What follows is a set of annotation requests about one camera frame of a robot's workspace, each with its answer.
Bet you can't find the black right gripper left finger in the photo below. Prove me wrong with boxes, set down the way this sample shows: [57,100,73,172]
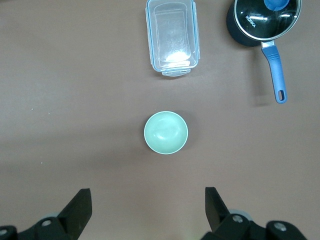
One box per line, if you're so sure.
[0,188,92,240]

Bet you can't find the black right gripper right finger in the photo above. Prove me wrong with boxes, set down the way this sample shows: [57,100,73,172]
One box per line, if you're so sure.
[201,186,308,240]

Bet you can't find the green bowl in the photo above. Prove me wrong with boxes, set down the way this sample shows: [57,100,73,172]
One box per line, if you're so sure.
[143,110,189,155]

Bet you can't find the clear plastic food container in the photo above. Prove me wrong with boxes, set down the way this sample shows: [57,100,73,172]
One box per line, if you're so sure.
[145,0,200,78]

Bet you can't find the glass lid with blue knob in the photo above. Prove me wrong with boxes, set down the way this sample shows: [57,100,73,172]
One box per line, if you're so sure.
[233,0,303,42]

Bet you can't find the dark saucepan with blue handle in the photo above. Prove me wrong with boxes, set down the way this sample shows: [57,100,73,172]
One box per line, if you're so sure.
[226,0,288,104]

